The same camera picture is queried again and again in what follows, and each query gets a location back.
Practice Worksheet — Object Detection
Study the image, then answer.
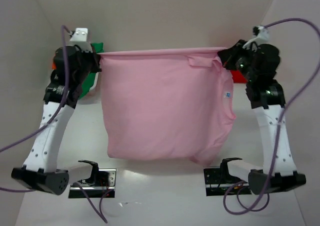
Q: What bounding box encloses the pink t shirt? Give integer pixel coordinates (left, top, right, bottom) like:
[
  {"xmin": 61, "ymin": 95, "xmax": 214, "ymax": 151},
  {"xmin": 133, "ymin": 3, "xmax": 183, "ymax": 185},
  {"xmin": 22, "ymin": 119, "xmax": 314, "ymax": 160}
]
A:
[{"xmin": 100, "ymin": 48, "xmax": 236, "ymax": 166}]

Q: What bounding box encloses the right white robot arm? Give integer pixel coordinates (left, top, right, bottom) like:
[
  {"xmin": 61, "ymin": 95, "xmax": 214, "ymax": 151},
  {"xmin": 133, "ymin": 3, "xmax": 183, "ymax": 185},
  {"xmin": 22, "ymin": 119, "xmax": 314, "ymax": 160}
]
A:
[{"xmin": 218, "ymin": 40, "xmax": 307, "ymax": 195}]

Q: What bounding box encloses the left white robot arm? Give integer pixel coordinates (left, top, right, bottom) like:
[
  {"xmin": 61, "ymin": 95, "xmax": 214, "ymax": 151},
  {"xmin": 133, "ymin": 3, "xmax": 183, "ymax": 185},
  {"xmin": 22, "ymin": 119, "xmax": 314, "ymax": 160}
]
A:
[{"xmin": 11, "ymin": 43, "xmax": 101, "ymax": 195}]

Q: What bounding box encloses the green t shirt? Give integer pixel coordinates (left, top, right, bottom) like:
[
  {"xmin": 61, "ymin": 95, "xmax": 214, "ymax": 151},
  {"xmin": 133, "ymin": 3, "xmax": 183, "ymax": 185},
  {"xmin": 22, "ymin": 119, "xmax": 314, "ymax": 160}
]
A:
[{"xmin": 79, "ymin": 42, "xmax": 104, "ymax": 99}]

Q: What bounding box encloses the folded red t shirt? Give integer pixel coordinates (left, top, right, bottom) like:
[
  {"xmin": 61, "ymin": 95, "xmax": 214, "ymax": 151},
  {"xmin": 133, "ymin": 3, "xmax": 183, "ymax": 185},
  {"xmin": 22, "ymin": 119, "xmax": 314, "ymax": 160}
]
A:
[{"xmin": 231, "ymin": 71, "xmax": 247, "ymax": 84}]

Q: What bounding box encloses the orange t shirt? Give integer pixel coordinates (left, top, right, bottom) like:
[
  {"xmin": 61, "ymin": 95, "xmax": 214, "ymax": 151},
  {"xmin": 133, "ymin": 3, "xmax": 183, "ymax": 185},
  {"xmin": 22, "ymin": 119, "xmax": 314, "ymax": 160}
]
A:
[{"xmin": 51, "ymin": 60, "xmax": 57, "ymax": 70}]

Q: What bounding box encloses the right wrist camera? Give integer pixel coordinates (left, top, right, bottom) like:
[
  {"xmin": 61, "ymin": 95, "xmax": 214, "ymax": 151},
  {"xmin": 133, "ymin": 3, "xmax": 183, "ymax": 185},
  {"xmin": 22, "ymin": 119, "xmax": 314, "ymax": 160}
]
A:
[{"xmin": 252, "ymin": 26, "xmax": 270, "ymax": 44}]

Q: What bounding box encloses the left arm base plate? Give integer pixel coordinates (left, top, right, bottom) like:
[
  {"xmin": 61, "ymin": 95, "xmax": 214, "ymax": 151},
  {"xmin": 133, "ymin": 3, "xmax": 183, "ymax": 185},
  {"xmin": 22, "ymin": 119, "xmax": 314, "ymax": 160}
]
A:
[{"xmin": 68, "ymin": 165, "xmax": 117, "ymax": 199}]

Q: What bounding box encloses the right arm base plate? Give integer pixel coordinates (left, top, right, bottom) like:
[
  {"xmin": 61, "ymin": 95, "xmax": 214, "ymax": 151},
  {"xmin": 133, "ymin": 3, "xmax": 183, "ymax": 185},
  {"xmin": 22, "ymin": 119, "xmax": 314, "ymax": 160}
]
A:
[{"xmin": 203, "ymin": 166, "xmax": 252, "ymax": 196}]

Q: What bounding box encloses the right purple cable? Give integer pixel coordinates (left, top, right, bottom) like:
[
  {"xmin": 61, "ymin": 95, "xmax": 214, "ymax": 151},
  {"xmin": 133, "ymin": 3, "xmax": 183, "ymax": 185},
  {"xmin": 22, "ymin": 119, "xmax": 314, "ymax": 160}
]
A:
[{"xmin": 223, "ymin": 18, "xmax": 320, "ymax": 215}]

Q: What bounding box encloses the purple cable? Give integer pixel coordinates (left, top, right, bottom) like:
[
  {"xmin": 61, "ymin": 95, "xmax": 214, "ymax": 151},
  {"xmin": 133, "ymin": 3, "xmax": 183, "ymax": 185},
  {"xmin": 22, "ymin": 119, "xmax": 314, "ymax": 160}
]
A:
[
  {"xmin": 0, "ymin": 25, "xmax": 109, "ymax": 223},
  {"xmin": 223, "ymin": 18, "xmax": 320, "ymax": 215}
]

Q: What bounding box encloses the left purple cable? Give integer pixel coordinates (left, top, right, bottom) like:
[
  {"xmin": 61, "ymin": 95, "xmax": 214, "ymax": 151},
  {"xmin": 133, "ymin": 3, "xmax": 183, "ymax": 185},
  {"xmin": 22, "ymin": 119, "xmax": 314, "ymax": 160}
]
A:
[{"xmin": 0, "ymin": 25, "xmax": 109, "ymax": 223}]

